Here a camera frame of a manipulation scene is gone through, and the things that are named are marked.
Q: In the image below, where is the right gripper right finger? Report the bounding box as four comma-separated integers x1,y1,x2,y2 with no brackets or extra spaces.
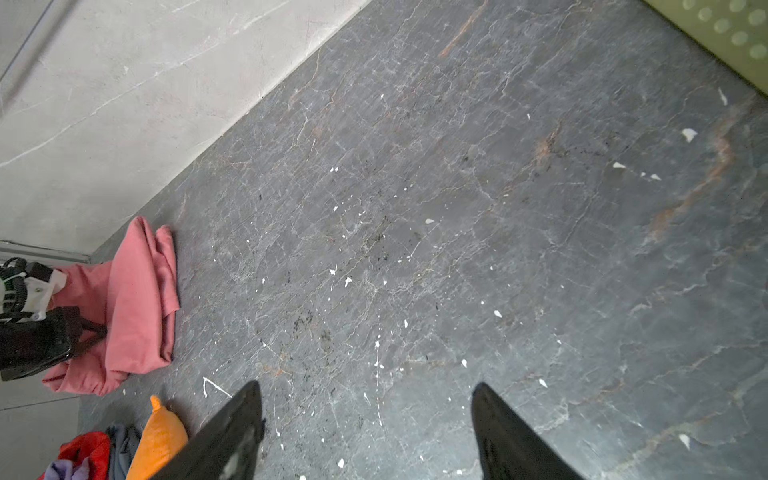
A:
471,382,582,480

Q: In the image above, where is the orange plush fish toy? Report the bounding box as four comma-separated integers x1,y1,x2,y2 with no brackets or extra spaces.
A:
126,395,188,480

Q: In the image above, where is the red folded t shirt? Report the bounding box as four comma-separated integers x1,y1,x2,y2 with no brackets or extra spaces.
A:
56,432,111,480

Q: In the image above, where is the green plastic basket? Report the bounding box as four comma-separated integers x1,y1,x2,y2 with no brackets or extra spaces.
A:
644,0,768,95

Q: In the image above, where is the pink t shirt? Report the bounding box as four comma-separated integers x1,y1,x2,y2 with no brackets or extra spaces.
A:
42,217,180,396

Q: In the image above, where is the purple folded t shirt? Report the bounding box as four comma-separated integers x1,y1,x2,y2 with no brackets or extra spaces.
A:
39,459,90,480

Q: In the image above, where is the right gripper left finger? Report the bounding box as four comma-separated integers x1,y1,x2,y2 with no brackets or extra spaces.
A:
153,380,265,480

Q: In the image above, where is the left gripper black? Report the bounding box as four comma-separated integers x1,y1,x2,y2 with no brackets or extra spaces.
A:
1,306,107,381

